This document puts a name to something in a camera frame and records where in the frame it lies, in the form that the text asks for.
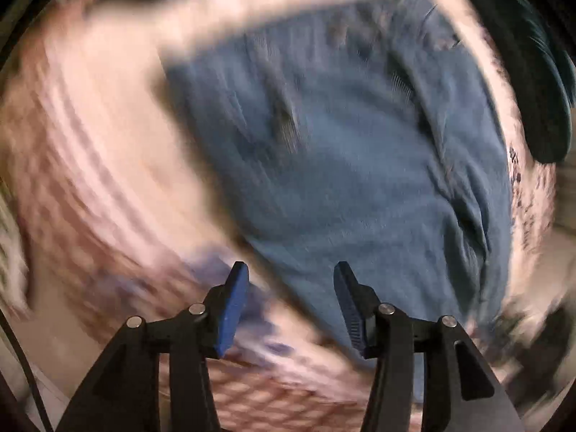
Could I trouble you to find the light blue denim jeans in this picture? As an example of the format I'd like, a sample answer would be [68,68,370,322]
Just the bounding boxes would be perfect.
[165,0,512,352]

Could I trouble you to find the floral fleece bed blanket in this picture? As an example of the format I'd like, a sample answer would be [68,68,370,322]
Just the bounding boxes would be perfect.
[1,0,575,431]

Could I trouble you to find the dark teal folded comforter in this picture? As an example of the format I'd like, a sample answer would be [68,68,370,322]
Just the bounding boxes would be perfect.
[469,0,575,164]

